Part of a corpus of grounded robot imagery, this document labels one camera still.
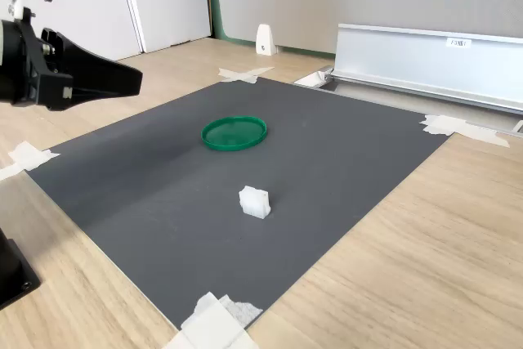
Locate small white bracket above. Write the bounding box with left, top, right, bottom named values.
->
left=255, top=24, right=279, bottom=56

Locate small white plastic terminal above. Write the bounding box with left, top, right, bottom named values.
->
left=238, top=185, right=273, bottom=221

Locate aluminium cable duct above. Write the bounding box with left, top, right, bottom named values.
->
left=293, top=23, right=523, bottom=134

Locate dark grey mat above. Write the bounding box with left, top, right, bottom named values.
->
left=24, top=77, right=453, bottom=332

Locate round green lid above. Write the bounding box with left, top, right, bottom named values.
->
left=200, top=115, right=269, bottom=153

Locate white tape patch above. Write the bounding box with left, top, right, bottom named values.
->
left=419, top=114, right=511, bottom=149
left=0, top=140, right=61, bottom=181
left=163, top=291, right=262, bottom=349
left=217, top=65, right=275, bottom=84

